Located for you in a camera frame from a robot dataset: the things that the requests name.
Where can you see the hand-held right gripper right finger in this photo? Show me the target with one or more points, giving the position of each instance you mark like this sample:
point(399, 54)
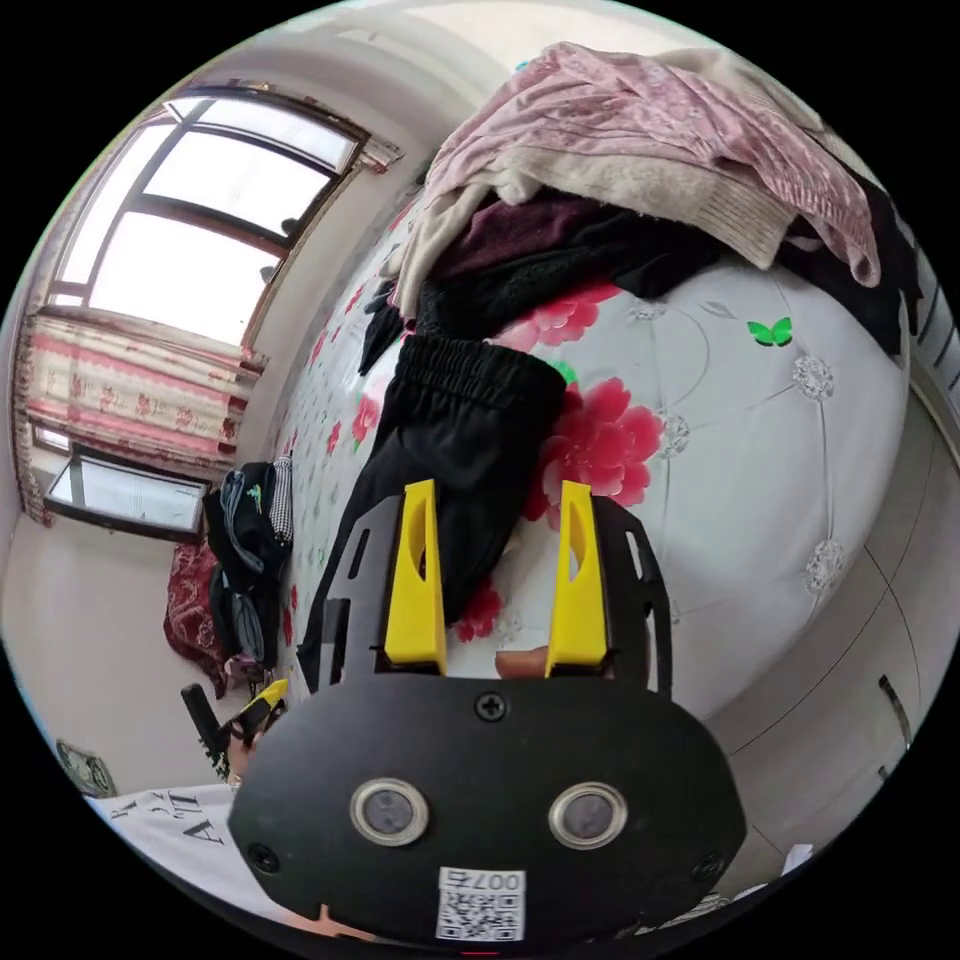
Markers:
point(586, 600)

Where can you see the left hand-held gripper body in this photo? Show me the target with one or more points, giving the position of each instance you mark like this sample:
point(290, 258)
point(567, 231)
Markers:
point(247, 724)

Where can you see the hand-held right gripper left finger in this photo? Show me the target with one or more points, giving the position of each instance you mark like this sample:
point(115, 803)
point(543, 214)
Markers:
point(414, 600)

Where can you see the black long pants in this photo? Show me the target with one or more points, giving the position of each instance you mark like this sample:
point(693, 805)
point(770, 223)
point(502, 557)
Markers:
point(465, 450)

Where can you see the person's left hand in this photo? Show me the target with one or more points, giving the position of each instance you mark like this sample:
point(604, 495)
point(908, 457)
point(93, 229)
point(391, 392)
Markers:
point(238, 761)

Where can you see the person's right hand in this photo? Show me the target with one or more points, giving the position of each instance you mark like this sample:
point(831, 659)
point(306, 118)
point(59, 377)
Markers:
point(519, 664)

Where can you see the dark red patterned cloth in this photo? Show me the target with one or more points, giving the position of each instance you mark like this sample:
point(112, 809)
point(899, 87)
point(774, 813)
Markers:
point(191, 607)

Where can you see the person's body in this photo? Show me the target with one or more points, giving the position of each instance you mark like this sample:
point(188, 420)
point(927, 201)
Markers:
point(172, 832)

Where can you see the heap of bags and clothes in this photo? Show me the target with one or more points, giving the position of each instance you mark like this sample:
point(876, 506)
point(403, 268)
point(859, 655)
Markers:
point(251, 540)

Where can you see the bed with floral sheet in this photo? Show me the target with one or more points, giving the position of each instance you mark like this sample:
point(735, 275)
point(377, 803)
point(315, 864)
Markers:
point(750, 450)

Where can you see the small dark-framed window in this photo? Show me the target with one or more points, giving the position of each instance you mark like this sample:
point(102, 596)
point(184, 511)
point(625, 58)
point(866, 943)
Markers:
point(127, 491)

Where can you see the red patterned curtain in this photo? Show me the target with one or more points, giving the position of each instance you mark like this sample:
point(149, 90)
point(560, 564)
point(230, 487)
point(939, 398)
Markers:
point(135, 390)

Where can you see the pile of clothes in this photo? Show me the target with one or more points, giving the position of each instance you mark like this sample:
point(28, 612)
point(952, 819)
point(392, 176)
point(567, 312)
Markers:
point(600, 150)

